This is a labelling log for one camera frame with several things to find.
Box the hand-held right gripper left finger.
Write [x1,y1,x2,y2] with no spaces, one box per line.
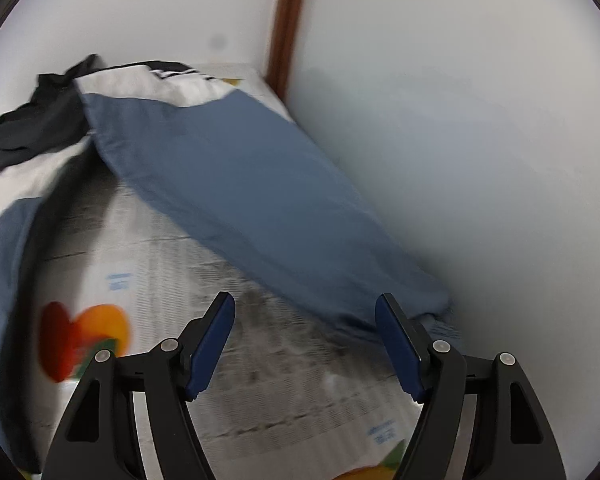
[40,291,237,480]

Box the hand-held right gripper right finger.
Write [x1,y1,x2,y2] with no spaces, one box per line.
[375,292,568,480]

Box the black garment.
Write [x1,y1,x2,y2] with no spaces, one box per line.
[0,54,101,186]

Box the blue and white garment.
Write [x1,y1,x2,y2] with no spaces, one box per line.
[0,61,453,473]

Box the brown wooden door frame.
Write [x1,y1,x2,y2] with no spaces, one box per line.
[266,0,313,106]

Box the fruit printed tablecloth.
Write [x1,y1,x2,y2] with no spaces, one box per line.
[20,62,466,480]

